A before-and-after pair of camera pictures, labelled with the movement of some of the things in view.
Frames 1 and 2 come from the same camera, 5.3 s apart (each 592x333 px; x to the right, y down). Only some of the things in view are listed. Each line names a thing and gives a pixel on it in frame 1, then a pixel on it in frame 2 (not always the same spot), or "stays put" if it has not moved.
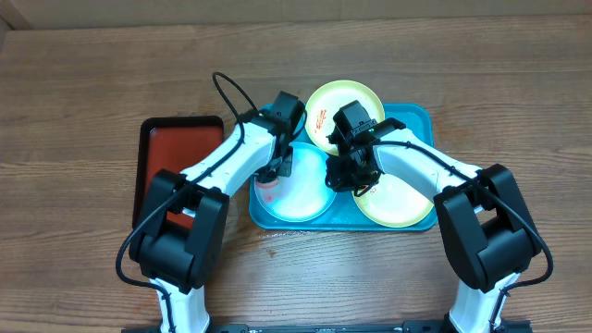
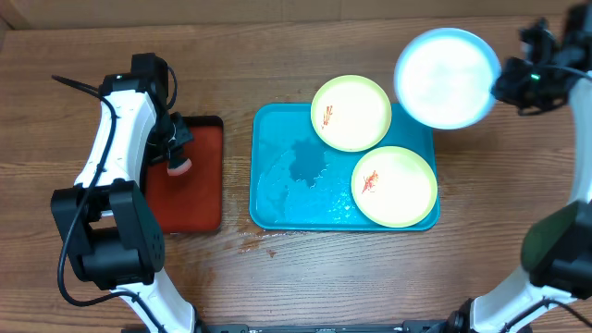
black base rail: x=402 y=326 stays put
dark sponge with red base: x=267 y=180 → x=178 y=163
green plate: x=394 y=201 stays put
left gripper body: x=282 y=165 → x=157 y=148
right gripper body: x=352 y=178 → x=526 y=85
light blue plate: x=305 y=194 → x=444 y=79
